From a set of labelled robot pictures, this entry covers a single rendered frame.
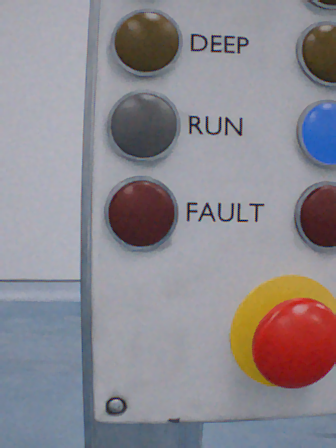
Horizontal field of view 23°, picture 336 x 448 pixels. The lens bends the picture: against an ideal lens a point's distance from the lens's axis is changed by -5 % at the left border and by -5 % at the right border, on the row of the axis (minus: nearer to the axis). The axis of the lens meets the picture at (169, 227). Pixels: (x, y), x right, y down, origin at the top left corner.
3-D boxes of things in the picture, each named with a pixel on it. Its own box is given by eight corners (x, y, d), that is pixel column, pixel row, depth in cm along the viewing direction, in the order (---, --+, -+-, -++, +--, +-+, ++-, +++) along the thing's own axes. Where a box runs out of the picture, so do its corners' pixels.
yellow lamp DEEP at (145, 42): (180, 73, 33) (181, 10, 33) (112, 72, 33) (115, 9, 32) (178, 73, 34) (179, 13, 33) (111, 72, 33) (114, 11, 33)
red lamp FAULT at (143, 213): (175, 249, 34) (177, 180, 34) (107, 248, 34) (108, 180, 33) (173, 246, 35) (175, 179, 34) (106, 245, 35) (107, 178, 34)
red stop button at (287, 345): (342, 390, 33) (352, 301, 33) (253, 396, 33) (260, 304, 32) (315, 361, 38) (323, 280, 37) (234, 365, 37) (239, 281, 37)
